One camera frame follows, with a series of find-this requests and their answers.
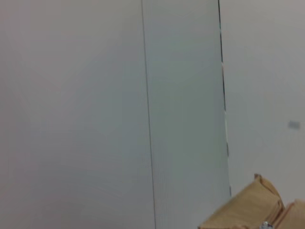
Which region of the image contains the small grey wall label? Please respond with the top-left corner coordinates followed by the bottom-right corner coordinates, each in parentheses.
top-left (287, 120), bottom-right (301, 130)

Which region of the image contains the khaki fabric food bag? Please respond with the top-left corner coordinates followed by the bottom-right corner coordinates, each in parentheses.
top-left (197, 173), bottom-right (305, 229)

